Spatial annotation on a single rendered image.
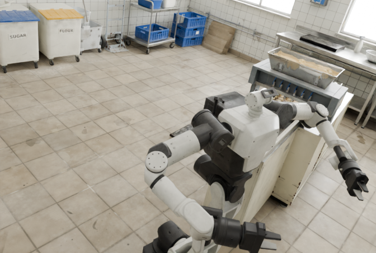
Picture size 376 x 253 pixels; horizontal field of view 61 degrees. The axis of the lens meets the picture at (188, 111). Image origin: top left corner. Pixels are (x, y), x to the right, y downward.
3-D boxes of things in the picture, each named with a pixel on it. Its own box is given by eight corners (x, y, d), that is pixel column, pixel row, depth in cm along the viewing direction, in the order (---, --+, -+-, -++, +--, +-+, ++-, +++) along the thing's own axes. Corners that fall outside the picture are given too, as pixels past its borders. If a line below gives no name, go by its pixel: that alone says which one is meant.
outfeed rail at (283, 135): (332, 87, 356) (335, 81, 353) (335, 87, 355) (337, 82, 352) (256, 162, 206) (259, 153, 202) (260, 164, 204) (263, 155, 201)
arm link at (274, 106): (276, 116, 166) (258, 116, 158) (280, 99, 165) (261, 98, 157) (295, 121, 157) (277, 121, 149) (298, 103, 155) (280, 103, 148)
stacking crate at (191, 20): (191, 20, 699) (192, 11, 689) (205, 26, 679) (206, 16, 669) (172, 22, 656) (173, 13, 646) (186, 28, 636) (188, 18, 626)
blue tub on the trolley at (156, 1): (147, 3, 590) (147, -6, 583) (162, 9, 571) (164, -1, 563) (135, 3, 569) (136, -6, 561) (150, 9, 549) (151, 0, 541)
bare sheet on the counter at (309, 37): (300, 37, 509) (300, 36, 509) (310, 34, 538) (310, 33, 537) (337, 49, 478) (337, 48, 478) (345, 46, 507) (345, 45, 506)
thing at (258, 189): (237, 182, 315) (263, 103, 272) (268, 201, 299) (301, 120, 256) (197, 222, 262) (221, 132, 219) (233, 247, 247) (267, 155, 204)
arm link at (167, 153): (136, 147, 112) (189, 123, 120) (136, 163, 122) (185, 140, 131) (151, 174, 107) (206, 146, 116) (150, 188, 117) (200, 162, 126)
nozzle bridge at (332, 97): (257, 91, 307) (268, 58, 291) (332, 123, 275) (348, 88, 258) (241, 101, 283) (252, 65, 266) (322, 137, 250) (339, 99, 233)
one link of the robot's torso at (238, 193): (189, 174, 171) (196, 148, 163) (207, 167, 179) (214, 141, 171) (226, 209, 154) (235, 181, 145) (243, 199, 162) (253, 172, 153)
